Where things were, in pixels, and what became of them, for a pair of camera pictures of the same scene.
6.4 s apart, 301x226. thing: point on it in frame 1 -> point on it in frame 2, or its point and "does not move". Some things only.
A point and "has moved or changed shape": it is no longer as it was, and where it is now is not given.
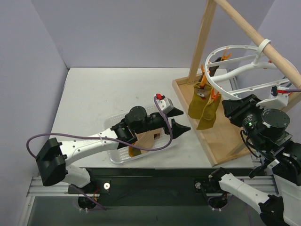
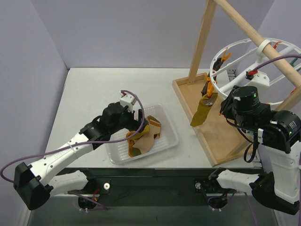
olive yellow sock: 201,96 -> 206,104
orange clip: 203,81 -> 210,88
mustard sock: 133,151 does not move
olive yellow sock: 209,114 has moved or changed shape
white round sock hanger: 235,69 -> 223,51
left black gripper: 169,120 -> 141,118
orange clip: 225,56 does not move
